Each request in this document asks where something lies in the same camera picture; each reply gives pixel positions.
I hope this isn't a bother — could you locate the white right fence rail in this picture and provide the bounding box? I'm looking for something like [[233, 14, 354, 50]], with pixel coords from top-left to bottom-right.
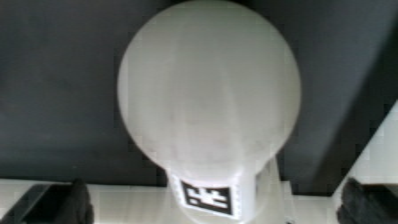
[[333, 101, 398, 224]]

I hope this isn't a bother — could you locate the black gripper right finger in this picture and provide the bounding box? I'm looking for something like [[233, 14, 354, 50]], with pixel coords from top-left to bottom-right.
[[336, 178, 398, 224]]

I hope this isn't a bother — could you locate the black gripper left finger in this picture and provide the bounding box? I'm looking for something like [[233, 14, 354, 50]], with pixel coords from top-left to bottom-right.
[[2, 179, 95, 224]]

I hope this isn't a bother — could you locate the white lamp base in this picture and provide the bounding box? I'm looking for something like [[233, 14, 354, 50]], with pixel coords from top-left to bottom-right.
[[0, 156, 345, 224]]

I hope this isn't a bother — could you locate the white lamp bulb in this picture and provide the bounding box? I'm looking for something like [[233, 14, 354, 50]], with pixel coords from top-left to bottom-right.
[[118, 0, 303, 224]]

